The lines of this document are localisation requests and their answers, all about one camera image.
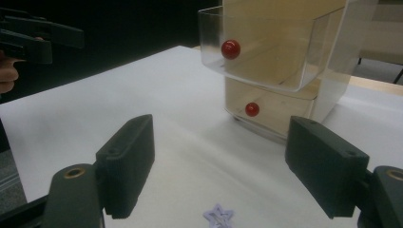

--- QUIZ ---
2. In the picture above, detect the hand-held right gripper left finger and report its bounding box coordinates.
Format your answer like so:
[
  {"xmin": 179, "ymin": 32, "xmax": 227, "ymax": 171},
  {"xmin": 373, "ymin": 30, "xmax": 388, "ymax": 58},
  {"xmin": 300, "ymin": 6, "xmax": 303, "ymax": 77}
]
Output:
[{"xmin": 94, "ymin": 113, "xmax": 156, "ymax": 220}]

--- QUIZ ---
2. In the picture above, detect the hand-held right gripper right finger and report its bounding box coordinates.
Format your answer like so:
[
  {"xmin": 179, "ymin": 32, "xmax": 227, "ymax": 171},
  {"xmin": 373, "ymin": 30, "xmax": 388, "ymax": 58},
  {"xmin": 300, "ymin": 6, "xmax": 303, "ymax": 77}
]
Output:
[{"xmin": 284, "ymin": 115, "xmax": 371, "ymax": 220}]

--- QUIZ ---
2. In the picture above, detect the clear plastic drawer cabinet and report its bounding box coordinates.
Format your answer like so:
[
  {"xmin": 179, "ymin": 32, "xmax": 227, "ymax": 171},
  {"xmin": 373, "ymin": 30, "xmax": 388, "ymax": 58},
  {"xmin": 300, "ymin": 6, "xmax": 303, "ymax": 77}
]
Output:
[{"xmin": 221, "ymin": 0, "xmax": 379, "ymax": 145}]

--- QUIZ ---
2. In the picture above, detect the purple star hair clip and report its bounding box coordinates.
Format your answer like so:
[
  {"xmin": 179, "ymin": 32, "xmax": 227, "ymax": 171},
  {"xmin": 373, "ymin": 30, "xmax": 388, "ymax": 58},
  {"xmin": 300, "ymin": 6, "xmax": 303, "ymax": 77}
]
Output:
[{"xmin": 202, "ymin": 203, "xmax": 236, "ymax": 228}]

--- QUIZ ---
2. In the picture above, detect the clear drawer with large red knob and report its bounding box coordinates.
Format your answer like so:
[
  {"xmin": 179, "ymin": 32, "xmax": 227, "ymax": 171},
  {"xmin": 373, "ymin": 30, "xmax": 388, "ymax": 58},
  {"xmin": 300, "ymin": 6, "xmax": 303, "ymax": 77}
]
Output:
[{"xmin": 198, "ymin": 5, "xmax": 346, "ymax": 93}]

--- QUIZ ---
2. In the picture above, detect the white table cover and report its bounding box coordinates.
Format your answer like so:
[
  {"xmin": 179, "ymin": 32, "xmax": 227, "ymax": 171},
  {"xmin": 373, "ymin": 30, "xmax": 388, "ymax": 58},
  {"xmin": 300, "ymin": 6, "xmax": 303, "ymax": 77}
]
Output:
[{"xmin": 0, "ymin": 45, "xmax": 403, "ymax": 228}]

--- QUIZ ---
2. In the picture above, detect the clear drawer with small red knob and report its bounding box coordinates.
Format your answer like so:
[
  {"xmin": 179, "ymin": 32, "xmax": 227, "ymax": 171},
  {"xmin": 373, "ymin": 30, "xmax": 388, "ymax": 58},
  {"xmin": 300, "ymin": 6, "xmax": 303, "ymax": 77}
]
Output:
[{"xmin": 223, "ymin": 76, "xmax": 319, "ymax": 134}]

